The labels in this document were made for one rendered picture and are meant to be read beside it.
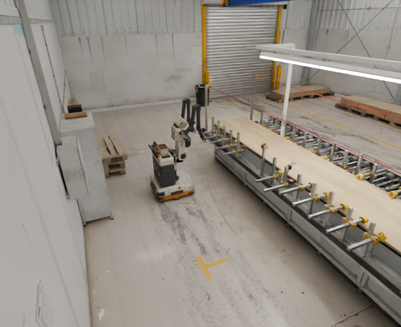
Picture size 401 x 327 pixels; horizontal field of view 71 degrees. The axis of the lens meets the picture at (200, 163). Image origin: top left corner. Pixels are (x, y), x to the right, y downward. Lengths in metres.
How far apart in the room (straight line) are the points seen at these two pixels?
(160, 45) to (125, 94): 2.10
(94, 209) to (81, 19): 6.90
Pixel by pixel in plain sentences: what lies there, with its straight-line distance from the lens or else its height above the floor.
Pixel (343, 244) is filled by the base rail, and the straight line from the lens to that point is 3.40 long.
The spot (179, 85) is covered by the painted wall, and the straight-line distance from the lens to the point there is 10.98.
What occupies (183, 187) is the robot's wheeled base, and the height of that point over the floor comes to 0.24.
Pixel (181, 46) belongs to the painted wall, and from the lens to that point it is 10.84.
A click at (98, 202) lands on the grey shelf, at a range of 4.55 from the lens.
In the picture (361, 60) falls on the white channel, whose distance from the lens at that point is 3.29.
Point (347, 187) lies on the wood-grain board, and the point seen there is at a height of 0.90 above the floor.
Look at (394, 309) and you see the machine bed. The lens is 3.74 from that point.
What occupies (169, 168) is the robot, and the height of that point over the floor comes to 0.63.
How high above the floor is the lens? 2.81
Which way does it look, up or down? 27 degrees down
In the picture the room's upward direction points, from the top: 1 degrees counter-clockwise
